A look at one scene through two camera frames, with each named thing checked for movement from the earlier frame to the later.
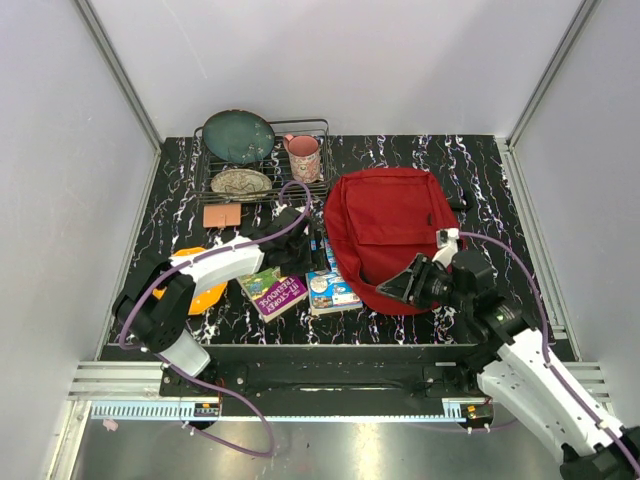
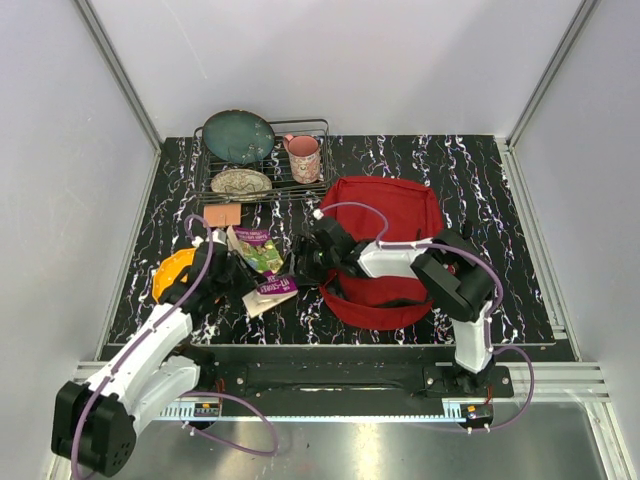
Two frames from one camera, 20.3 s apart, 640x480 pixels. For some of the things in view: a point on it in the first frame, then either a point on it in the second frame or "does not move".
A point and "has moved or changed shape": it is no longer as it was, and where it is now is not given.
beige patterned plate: [241, 183] does not move
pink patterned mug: [305, 157] does not move
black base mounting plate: [331, 373] does not move
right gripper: [408, 285] -> [303, 248]
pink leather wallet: [221, 215] does not move
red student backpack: [376, 222] has moved or changed shape
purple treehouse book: [273, 292] has moved or changed shape
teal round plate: [238, 136] does not move
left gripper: [313, 261] -> [250, 279]
